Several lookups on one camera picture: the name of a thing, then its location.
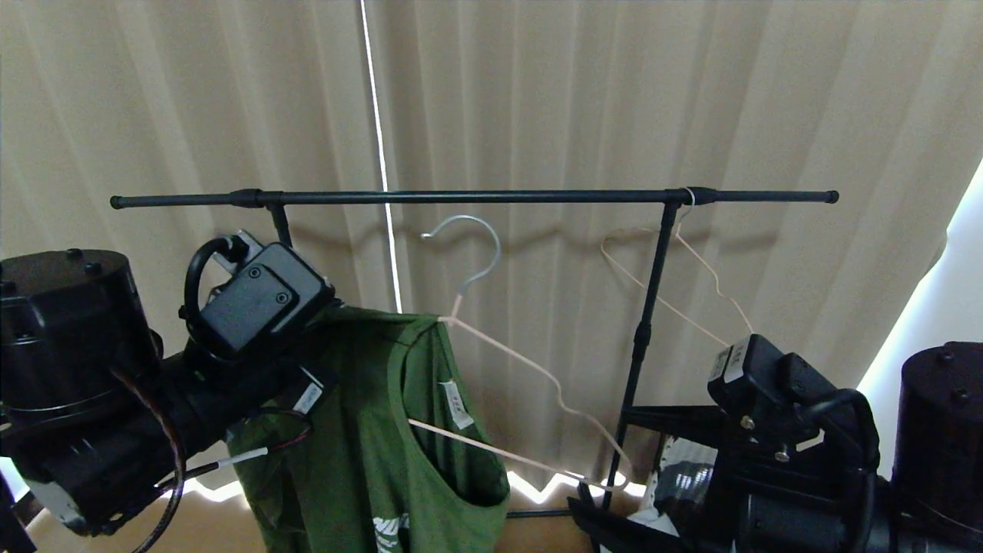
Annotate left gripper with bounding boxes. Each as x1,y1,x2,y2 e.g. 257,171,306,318
15,326,343,538

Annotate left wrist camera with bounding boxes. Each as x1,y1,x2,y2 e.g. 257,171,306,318
179,230,336,363

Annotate white laundry basket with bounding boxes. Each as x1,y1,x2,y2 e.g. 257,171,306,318
644,434,726,538

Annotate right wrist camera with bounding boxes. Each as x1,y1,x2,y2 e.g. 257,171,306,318
707,334,882,477

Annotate pink clothes hanger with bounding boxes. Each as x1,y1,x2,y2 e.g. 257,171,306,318
601,201,757,350
407,215,634,492

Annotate black clothes rack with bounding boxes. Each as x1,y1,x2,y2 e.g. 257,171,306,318
109,187,840,519

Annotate green long-sleeved shirt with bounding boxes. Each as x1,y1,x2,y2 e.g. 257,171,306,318
227,306,511,553

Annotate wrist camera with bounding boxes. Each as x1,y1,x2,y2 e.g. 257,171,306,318
707,334,882,477
179,230,336,363

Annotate beige curtain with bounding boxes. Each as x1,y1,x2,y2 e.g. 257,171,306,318
0,0,983,500

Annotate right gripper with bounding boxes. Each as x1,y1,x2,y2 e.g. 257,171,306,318
567,405,899,553

